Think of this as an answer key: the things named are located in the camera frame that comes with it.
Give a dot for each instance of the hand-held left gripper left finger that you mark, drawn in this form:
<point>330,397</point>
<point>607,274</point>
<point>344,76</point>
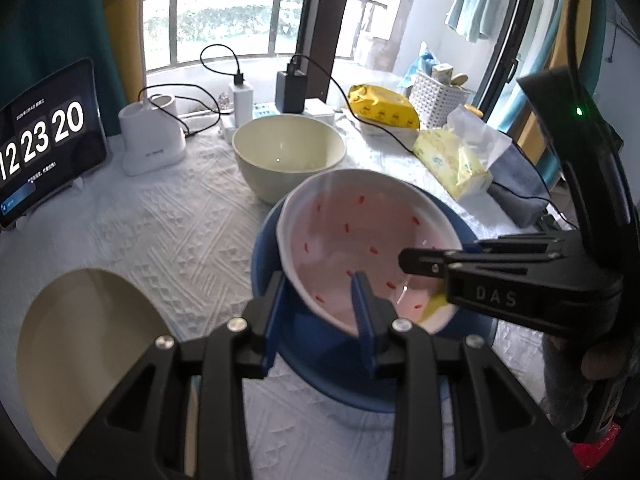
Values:
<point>274,320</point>

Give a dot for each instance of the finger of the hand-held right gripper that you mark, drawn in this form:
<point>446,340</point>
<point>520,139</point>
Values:
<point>525,243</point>
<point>425,262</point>

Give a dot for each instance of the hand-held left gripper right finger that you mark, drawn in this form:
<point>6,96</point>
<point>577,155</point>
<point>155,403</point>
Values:
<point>361,310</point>

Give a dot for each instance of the blue bowl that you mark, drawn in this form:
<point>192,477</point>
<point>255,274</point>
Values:
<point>310,360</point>

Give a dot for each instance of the pink speckled white bowl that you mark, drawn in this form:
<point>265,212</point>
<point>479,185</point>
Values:
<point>350,210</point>

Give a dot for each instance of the cream bowl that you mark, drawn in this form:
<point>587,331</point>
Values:
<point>280,150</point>

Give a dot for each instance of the cream plate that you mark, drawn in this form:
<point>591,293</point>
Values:
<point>75,340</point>

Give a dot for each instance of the person's right hand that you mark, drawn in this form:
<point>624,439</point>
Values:
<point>600,362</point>

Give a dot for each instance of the grey fabric pouch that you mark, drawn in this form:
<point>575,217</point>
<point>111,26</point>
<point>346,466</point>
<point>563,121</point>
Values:
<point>520,185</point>

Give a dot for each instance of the yellow tissue pack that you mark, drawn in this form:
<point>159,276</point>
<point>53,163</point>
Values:
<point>450,160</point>

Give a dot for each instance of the white embossed tablecloth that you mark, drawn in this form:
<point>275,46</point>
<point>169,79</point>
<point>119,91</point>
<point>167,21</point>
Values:
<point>165,230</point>

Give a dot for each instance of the yellow wet wipes pack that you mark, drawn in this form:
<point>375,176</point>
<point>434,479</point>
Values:
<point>380,107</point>

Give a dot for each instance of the white woven basket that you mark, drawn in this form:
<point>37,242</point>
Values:
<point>432,100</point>

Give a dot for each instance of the red cloth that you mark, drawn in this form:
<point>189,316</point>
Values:
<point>595,452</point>

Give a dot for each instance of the small white box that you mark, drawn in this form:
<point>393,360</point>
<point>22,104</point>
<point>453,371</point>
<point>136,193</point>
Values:
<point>442,74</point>

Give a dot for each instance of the white power strip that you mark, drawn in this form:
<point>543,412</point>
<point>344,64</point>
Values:
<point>315,109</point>

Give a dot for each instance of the blue plastic bag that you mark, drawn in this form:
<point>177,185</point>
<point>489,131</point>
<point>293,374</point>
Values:
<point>417,67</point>

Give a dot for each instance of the teal curtain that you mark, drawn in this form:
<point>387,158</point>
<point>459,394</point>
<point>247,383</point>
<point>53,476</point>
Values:
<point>600,50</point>
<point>55,15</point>

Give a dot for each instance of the yellow curtain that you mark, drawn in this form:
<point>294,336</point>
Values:
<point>555,35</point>
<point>122,25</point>

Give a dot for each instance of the black charger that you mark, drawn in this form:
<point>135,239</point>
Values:
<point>290,91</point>

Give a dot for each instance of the white charger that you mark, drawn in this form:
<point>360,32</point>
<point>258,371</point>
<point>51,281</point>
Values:
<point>241,102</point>

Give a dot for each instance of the light blue hanging towel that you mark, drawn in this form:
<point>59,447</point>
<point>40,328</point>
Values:
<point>475,5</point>

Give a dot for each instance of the tablet with clock display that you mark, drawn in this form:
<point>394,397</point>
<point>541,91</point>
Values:
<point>45,140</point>

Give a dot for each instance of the balcony railing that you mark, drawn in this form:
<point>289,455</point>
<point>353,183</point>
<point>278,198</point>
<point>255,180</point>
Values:
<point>225,15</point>

